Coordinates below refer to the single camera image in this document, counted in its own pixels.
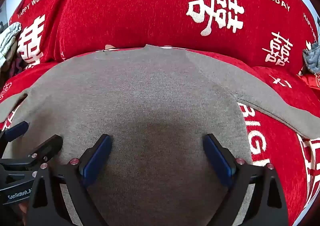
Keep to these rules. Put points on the dark pink patterned cloth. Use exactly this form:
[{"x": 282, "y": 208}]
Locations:
[{"x": 13, "y": 68}]

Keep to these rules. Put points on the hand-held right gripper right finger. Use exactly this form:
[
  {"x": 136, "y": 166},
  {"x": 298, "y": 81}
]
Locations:
[{"x": 218, "y": 159}]

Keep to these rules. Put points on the grey knit sweater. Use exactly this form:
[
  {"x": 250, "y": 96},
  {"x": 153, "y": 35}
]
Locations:
[{"x": 140, "y": 106}]

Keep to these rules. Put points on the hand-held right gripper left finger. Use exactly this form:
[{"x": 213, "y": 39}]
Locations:
[{"x": 96, "y": 159}]

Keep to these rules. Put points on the grey blue cloth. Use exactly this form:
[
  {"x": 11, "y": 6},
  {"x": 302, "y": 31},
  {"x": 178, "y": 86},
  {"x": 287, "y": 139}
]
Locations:
[{"x": 312, "y": 59}]

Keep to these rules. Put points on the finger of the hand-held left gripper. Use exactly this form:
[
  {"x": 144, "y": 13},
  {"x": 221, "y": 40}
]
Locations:
[
  {"x": 47, "y": 146},
  {"x": 16, "y": 129}
]

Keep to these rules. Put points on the red patterned packet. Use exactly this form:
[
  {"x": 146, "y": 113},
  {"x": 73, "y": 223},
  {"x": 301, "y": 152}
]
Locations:
[{"x": 311, "y": 79}]

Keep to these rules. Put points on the red printed sofa blanket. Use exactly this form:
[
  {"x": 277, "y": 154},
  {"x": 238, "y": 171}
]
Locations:
[{"x": 130, "y": 8}]

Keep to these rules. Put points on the white grey patterned cloth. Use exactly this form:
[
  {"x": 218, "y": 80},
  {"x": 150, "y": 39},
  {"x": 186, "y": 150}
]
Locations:
[{"x": 8, "y": 41}]

